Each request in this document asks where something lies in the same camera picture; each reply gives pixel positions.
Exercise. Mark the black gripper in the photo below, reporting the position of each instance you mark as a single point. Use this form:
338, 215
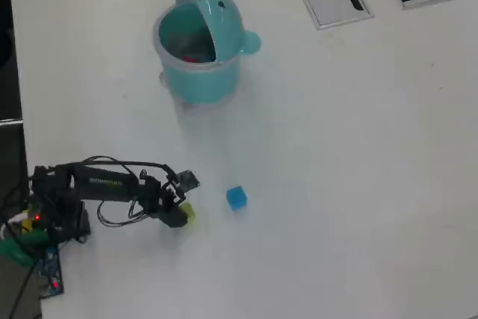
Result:
160, 199

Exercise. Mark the green lego block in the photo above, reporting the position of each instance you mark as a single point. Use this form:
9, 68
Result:
190, 212

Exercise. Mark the blue lego block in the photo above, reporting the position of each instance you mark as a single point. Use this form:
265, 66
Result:
236, 198

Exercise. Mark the red lego block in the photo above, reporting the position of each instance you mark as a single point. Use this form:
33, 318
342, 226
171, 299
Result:
191, 59

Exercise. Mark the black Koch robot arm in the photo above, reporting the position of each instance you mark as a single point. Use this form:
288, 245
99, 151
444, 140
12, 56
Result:
104, 184

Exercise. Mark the teal whale-shaped bin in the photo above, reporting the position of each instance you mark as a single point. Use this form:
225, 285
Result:
201, 80

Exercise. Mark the blue circuit board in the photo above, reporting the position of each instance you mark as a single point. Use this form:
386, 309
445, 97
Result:
50, 274

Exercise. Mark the yellow connector piece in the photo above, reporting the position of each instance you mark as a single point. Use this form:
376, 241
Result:
26, 225

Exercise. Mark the green table clamp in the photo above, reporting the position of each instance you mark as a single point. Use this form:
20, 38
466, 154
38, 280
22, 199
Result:
15, 250

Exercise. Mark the black cabinet with metal edge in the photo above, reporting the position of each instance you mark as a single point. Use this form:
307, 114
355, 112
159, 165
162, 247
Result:
11, 154

